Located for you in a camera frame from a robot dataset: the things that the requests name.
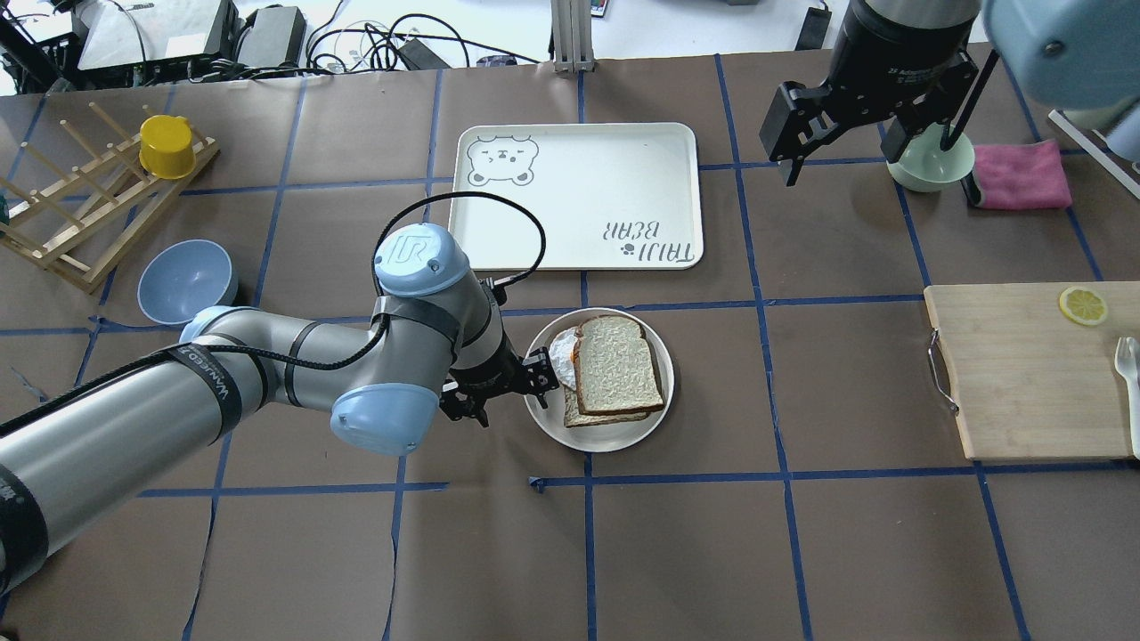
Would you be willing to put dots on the blue bowl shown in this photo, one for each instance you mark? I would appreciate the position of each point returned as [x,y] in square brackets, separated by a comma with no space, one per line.
[185,279]

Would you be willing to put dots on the white wire cup rack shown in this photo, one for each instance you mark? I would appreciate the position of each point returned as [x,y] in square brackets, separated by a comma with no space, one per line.
[1095,145]

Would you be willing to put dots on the aluminium frame post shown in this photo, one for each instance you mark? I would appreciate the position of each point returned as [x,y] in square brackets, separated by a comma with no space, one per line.
[572,37]

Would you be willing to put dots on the white round plate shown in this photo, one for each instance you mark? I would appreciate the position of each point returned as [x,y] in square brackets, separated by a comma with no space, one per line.
[605,438]

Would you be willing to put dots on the wooden cup rack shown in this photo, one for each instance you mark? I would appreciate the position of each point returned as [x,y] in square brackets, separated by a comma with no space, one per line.
[80,227]

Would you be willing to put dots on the white plastic fork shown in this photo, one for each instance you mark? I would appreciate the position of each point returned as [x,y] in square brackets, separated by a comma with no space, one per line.
[1125,362]

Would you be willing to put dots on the lemon slice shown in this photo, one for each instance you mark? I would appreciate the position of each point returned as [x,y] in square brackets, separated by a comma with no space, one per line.
[1083,306]

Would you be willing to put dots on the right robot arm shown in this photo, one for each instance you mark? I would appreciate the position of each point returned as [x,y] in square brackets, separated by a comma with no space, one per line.
[1078,55]

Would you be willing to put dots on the pink cloth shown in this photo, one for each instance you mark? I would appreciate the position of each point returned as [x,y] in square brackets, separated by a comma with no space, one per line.
[1017,177]

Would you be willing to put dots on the black power brick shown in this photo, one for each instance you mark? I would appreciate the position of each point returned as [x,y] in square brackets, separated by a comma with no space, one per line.
[271,37]

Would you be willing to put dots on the wooden cutting board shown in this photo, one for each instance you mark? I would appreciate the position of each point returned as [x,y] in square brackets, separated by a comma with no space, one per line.
[1026,383]

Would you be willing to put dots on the brown crust bread slice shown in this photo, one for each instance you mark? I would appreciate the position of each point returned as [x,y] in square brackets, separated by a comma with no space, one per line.
[615,368]

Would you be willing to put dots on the yellow mug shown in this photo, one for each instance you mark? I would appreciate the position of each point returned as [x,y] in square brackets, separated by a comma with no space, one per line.
[167,147]

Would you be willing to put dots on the blue cup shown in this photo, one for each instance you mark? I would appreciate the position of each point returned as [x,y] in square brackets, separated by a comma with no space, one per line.
[1123,138]

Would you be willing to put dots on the fried egg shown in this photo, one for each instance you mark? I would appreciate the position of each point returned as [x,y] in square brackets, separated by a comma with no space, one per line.
[562,355]

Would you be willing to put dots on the bread slice under egg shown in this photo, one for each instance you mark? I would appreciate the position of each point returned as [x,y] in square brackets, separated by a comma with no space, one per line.
[575,418]

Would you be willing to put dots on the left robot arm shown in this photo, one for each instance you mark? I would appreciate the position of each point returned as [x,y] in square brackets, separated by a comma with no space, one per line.
[435,343]

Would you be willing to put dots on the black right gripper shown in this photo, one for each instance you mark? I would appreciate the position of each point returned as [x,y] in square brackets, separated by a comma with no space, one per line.
[893,55]

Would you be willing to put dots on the cream bear tray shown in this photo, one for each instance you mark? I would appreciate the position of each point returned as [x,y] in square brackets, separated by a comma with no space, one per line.
[592,196]

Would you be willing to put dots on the light green bowl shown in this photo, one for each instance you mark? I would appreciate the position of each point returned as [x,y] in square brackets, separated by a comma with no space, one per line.
[925,168]

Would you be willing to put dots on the black power adapter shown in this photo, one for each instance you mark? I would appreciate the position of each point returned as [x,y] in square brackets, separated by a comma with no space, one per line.
[815,25]

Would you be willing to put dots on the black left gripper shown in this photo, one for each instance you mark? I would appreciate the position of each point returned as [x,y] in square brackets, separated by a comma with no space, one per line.
[495,366]

